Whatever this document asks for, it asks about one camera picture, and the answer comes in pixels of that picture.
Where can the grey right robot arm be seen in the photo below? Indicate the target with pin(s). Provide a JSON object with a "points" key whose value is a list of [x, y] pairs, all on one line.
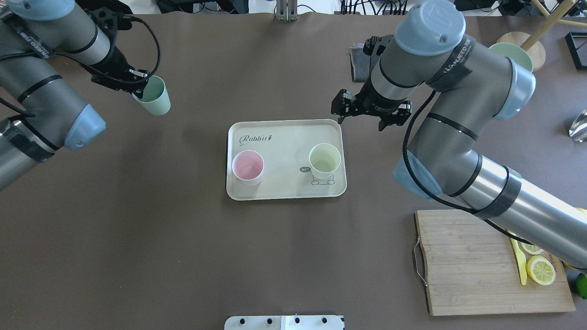
{"points": [[475, 86]]}

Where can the green bowl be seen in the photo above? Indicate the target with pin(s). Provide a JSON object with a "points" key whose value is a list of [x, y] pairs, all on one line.
{"points": [[516, 55]]}

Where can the lower lemon slice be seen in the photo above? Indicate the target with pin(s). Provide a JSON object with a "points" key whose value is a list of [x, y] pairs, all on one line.
{"points": [[540, 270]]}

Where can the upper lemon slice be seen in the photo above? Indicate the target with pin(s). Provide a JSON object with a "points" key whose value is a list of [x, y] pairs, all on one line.
{"points": [[531, 249]]}

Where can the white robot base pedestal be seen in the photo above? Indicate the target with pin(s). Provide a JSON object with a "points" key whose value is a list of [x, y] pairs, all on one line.
{"points": [[285, 322]]}

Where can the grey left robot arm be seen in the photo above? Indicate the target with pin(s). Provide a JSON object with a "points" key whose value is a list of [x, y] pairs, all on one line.
{"points": [[51, 114]]}

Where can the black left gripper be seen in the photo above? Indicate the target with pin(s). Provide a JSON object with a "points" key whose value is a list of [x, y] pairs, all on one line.
{"points": [[115, 61]]}

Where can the cream rabbit tray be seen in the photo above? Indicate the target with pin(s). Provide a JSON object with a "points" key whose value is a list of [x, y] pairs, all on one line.
{"points": [[285, 147]]}

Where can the wooden cup stand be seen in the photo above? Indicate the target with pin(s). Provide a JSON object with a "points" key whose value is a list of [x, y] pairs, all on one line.
{"points": [[531, 43]]}

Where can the grey folded cloth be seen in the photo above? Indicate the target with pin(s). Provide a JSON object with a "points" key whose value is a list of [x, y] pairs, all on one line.
{"points": [[361, 63]]}

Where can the lemon slice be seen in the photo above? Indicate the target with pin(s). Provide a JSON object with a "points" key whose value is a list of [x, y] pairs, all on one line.
{"points": [[531, 249], [540, 270]]}

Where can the wooden cutting board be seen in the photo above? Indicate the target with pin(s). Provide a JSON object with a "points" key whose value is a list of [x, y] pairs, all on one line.
{"points": [[470, 269]]}

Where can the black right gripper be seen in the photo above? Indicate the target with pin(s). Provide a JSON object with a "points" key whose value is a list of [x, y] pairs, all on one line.
{"points": [[377, 107]]}

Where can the pale yellow plastic cup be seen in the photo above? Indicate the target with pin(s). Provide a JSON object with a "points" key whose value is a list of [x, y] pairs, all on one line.
{"points": [[324, 160]]}

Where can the green plastic cup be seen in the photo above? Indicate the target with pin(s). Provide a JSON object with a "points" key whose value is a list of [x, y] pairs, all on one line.
{"points": [[155, 97]]}

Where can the yellow plastic knife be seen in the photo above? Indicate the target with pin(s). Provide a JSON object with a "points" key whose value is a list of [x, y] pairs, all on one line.
{"points": [[520, 258]]}

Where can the pink plastic cup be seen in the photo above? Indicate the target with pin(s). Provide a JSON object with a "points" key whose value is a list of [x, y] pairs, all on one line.
{"points": [[248, 167]]}

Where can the green lime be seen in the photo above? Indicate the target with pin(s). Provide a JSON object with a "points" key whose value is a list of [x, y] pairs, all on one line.
{"points": [[581, 285]]}

